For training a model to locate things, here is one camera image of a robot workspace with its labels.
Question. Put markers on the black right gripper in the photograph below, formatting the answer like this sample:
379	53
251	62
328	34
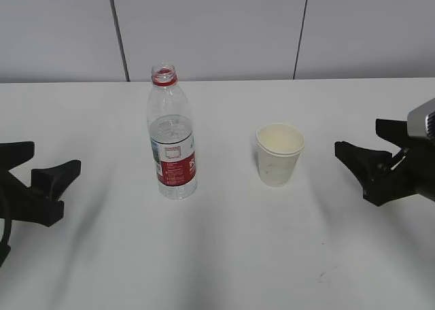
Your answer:
383	176

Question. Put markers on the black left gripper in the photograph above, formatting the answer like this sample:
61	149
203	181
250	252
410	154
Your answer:
39	203

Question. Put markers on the white paper cup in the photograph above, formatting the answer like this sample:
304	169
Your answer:
279	147

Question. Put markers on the clear plastic water bottle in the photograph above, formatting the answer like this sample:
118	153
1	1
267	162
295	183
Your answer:
170	128

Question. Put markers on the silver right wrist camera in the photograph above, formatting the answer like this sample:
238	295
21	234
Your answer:
420	121

